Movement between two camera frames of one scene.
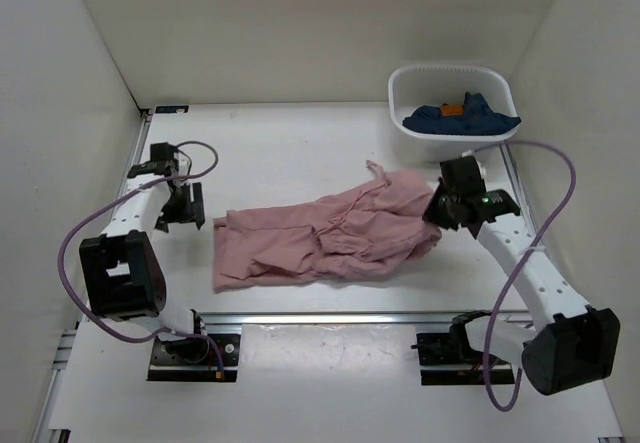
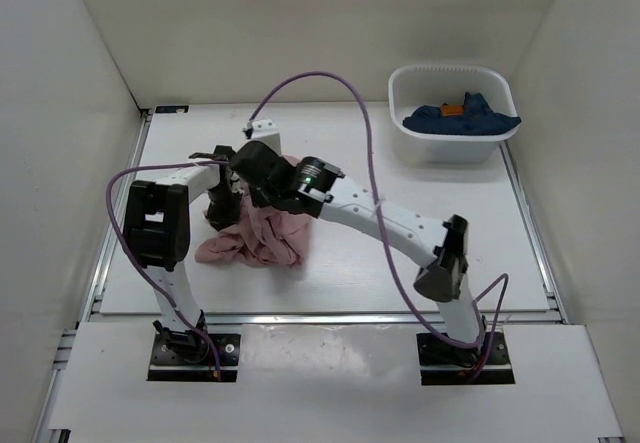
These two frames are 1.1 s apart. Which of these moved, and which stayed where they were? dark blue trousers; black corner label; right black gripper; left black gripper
Moved: right black gripper; left black gripper
Stayed: dark blue trousers; black corner label
